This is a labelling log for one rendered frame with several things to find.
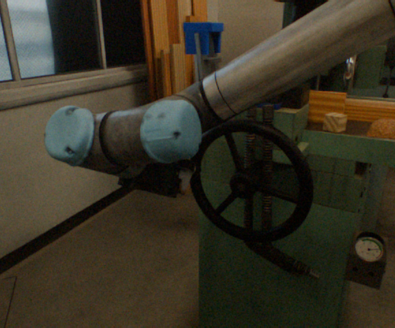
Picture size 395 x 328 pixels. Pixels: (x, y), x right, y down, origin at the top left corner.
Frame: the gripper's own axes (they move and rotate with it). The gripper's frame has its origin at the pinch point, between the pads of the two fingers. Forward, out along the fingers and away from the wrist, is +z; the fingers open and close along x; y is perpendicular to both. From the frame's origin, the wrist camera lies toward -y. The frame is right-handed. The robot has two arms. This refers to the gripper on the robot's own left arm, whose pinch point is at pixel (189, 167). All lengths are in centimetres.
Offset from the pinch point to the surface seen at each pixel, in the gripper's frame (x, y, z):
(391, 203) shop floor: 46, -23, 210
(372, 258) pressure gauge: 37.8, 9.6, 25.6
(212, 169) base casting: -6.4, -3.1, 25.6
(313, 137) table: 20.6, -14.8, 18.8
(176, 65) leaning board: -91, -74, 115
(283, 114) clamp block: 15.4, -16.2, 7.0
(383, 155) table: 35.7, -13.2, 19.7
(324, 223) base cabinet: 25.8, 4.3, 29.8
